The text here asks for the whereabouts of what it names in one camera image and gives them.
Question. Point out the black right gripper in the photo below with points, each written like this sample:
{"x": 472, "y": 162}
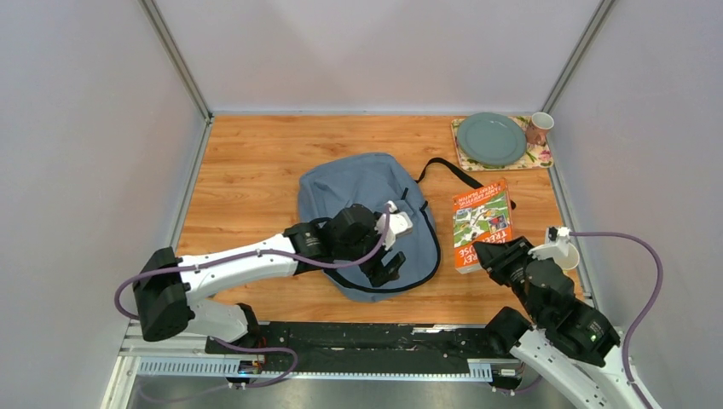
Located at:
{"x": 495, "y": 256}

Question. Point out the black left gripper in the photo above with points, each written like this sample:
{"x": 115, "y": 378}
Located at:
{"x": 377, "y": 273}

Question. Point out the orange treehouse book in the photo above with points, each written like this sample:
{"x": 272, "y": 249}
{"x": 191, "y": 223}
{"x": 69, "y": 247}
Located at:
{"x": 481, "y": 215}

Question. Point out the blue-grey student backpack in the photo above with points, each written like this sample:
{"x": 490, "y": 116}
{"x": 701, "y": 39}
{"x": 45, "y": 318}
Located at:
{"x": 372, "y": 180}

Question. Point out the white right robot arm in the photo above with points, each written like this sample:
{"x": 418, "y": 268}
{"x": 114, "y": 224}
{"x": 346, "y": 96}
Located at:
{"x": 568, "y": 342}

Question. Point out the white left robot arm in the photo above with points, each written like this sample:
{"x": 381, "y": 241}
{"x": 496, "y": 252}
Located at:
{"x": 173, "y": 294}

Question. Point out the yellow mug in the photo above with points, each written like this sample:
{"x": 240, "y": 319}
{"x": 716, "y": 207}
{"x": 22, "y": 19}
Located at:
{"x": 566, "y": 255}

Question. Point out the floral placemat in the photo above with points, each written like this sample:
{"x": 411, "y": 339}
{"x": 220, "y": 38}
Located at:
{"x": 535, "y": 156}

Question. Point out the teal round plate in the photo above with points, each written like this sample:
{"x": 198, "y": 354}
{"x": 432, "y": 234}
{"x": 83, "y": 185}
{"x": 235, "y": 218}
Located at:
{"x": 491, "y": 139}

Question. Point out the pink mug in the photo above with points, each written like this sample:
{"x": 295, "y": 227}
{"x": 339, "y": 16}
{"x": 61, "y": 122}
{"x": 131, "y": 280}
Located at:
{"x": 540, "y": 124}

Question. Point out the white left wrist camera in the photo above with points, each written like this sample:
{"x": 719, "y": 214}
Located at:
{"x": 392, "y": 224}

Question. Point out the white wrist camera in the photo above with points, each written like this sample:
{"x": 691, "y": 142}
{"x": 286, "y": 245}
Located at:
{"x": 554, "y": 234}
{"x": 392, "y": 224}

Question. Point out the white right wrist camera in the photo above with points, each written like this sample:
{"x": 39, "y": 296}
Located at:
{"x": 554, "y": 234}

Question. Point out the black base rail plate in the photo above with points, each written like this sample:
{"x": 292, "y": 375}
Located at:
{"x": 377, "y": 348}

